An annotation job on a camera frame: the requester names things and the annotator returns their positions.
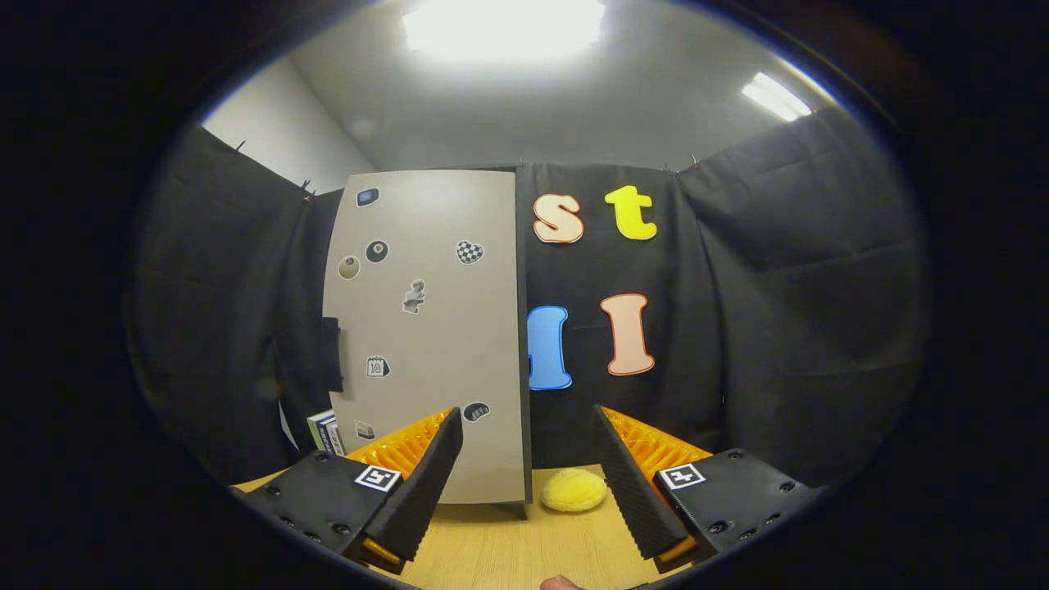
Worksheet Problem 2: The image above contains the black backdrop cloth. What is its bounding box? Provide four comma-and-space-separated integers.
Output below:
123, 107, 931, 492

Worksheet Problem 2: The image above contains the small ceiling light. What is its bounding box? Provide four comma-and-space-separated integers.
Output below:
742, 72, 814, 124

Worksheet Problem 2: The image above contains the yellow fuzzy plush item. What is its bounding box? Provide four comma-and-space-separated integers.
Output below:
540, 468, 608, 513

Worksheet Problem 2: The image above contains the dark grey shoe cabinet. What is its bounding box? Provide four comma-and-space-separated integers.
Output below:
318, 166, 534, 520

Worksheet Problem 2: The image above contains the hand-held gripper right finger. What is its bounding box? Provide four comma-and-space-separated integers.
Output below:
592, 404, 820, 574

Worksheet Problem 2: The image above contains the black door handle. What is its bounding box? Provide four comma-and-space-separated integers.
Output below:
320, 317, 344, 393

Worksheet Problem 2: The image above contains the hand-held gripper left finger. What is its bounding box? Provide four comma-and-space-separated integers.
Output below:
234, 407, 465, 574

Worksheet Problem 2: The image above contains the large ceiling light panel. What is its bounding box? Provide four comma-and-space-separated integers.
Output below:
402, 0, 607, 62

